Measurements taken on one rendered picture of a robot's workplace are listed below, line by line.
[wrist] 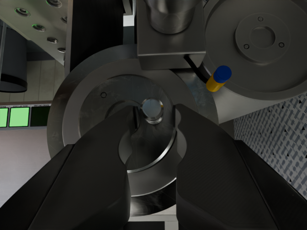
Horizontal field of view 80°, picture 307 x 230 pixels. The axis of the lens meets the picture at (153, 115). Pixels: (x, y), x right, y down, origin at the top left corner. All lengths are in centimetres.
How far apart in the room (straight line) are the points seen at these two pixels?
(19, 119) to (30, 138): 6
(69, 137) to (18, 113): 46
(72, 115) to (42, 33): 34
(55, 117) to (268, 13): 21
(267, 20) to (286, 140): 14
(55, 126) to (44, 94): 264
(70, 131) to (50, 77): 267
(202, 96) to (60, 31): 36
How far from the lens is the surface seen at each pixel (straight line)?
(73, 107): 17
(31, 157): 60
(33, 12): 43
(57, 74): 280
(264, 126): 32
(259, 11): 22
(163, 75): 16
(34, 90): 291
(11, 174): 63
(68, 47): 20
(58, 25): 45
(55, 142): 18
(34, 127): 59
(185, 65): 16
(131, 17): 61
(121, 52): 18
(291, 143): 27
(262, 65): 20
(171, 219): 52
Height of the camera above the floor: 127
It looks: 9 degrees down
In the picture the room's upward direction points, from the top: 179 degrees clockwise
